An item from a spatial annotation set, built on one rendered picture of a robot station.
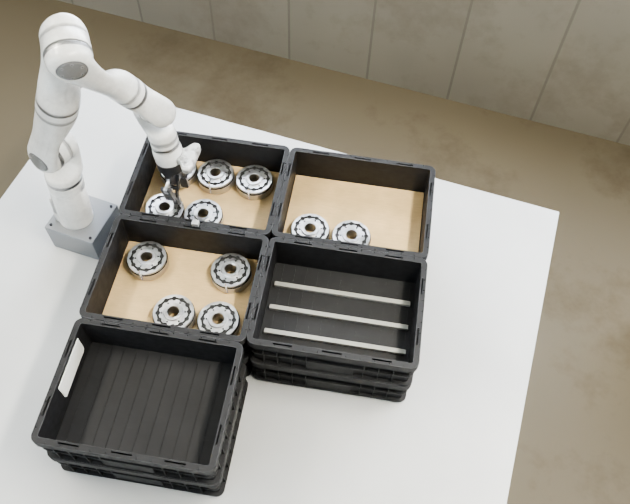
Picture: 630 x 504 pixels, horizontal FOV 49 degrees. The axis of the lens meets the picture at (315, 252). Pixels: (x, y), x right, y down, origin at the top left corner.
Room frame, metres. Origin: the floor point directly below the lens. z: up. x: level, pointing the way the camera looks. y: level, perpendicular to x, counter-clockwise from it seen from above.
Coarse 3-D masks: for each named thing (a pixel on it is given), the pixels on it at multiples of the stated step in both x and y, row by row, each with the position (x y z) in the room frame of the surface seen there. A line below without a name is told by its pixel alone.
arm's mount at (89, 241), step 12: (96, 204) 1.14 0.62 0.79; (108, 204) 1.15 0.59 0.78; (96, 216) 1.10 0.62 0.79; (108, 216) 1.10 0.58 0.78; (48, 228) 1.05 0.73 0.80; (60, 228) 1.05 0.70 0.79; (84, 228) 1.06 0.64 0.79; (96, 228) 1.06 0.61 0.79; (108, 228) 1.08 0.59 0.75; (60, 240) 1.04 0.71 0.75; (72, 240) 1.03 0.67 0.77; (84, 240) 1.02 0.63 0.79; (96, 240) 1.03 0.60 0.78; (84, 252) 1.02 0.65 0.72; (96, 252) 1.01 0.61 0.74
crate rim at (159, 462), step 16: (80, 320) 0.71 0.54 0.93; (96, 320) 0.71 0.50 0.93; (160, 336) 0.68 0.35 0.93; (176, 336) 0.68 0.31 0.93; (192, 336) 0.68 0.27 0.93; (64, 352) 0.63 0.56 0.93; (240, 352) 0.64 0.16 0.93; (48, 400) 0.52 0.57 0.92; (224, 400) 0.53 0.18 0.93; (224, 416) 0.49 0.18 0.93; (32, 432) 0.44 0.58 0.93; (224, 432) 0.46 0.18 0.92; (48, 448) 0.41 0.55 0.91; (64, 448) 0.41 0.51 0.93; (80, 448) 0.41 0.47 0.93; (96, 448) 0.41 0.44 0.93; (144, 464) 0.39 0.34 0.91; (160, 464) 0.38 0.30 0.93; (176, 464) 0.39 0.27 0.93; (192, 464) 0.39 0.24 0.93
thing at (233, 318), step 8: (208, 304) 0.80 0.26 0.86; (216, 304) 0.80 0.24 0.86; (224, 304) 0.80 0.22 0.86; (200, 312) 0.77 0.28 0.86; (208, 312) 0.78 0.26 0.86; (232, 312) 0.78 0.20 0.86; (200, 320) 0.75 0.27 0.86; (232, 320) 0.76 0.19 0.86; (200, 328) 0.73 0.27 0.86; (208, 328) 0.73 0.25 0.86; (216, 328) 0.73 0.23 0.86; (224, 328) 0.73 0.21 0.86; (232, 328) 0.74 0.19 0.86
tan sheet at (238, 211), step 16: (160, 176) 1.22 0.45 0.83; (272, 176) 1.23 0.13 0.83; (160, 192) 1.16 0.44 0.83; (192, 192) 1.17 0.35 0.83; (272, 192) 1.18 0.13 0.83; (144, 208) 1.10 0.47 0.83; (224, 208) 1.11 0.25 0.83; (240, 208) 1.12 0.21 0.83; (256, 208) 1.12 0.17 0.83; (240, 224) 1.06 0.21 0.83; (256, 224) 1.07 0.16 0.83
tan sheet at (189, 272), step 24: (120, 264) 0.92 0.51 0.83; (192, 264) 0.93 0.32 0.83; (120, 288) 0.85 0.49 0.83; (144, 288) 0.85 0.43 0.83; (168, 288) 0.86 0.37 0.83; (192, 288) 0.86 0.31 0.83; (216, 288) 0.86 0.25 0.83; (120, 312) 0.78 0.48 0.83; (144, 312) 0.78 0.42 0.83; (240, 312) 0.80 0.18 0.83
